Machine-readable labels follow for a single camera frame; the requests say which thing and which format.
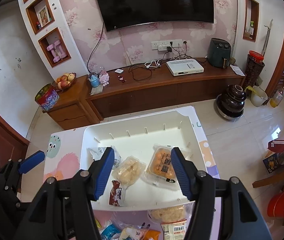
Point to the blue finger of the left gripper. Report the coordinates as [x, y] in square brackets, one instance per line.
[32, 161]

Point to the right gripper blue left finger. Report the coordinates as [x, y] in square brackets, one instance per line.
[101, 172]

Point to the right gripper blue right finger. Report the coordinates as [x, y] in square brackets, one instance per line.
[184, 171]

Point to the orange cookies clear tray pack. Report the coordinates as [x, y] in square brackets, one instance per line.
[160, 172]

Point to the silver white snack bag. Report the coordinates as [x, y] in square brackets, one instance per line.
[97, 152]

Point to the pale rice cracker pack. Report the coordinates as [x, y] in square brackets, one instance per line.
[129, 171]

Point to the dark red snack packet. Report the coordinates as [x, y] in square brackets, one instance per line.
[117, 194]

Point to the large rice cake pack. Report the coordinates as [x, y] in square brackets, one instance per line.
[171, 214]

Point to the blue snack packet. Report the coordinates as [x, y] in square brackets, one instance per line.
[109, 231]

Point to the blueberry cake packet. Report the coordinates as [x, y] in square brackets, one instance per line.
[131, 233]

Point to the red white biscuit packet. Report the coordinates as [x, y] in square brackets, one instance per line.
[174, 230]

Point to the orange white wafer packet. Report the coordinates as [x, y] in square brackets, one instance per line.
[152, 235]

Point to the white plastic storage bin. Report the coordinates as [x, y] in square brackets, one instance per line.
[136, 137]

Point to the red round tin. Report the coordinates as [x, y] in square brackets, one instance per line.
[47, 97]

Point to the wooden tv cabinet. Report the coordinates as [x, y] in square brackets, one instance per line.
[76, 107]

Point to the fruit basket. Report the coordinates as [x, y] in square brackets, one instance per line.
[64, 82]

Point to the blue snow globe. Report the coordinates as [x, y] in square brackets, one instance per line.
[94, 79]

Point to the blue yellow box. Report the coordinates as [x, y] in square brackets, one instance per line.
[273, 161]

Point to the white set-top box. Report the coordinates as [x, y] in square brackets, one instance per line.
[184, 67]

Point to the pink plush toy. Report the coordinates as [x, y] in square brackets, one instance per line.
[104, 78]

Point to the white plastic bucket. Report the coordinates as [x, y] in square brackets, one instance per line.
[258, 96]

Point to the dark green air fryer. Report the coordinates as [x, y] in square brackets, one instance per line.
[219, 53]

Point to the pink dumbbells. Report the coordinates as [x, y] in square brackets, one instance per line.
[57, 51]

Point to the yellow liquid bottle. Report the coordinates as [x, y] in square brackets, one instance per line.
[277, 97]

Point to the tall dark woven basket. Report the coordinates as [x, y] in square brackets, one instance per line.
[254, 66]

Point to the framed picture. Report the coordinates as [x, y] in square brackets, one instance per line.
[43, 16]

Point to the black wall television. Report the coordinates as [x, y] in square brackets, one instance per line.
[118, 14]

